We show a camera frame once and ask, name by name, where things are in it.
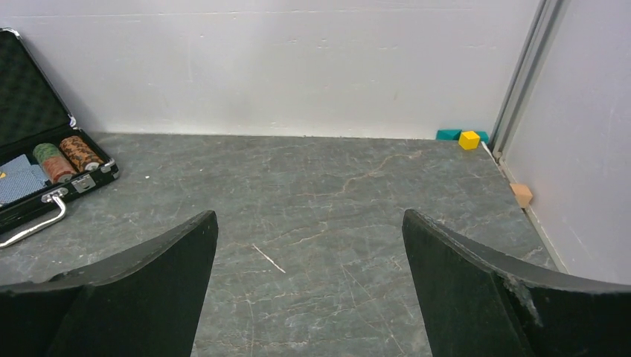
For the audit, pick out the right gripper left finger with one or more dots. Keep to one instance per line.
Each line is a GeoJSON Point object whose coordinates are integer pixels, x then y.
{"type": "Point", "coordinates": [143, 301]}

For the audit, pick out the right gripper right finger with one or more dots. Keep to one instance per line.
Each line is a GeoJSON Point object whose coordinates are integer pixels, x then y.
{"type": "Point", "coordinates": [477, 301]}

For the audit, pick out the small tan block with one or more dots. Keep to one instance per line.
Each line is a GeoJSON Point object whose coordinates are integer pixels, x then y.
{"type": "Point", "coordinates": [522, 194]}

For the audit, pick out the yellow cube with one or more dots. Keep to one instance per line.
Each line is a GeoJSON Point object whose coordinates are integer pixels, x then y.
{"type": "Point", "coordinates": [469, 140]}

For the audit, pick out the teal block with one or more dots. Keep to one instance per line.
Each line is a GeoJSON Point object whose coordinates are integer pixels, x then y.
{"type": "Point", "coordinates": [454, 134]}

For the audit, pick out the open black poker chip case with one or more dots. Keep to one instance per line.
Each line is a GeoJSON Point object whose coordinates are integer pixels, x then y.
{"type": "Point", "coordinates": [47, 160]}

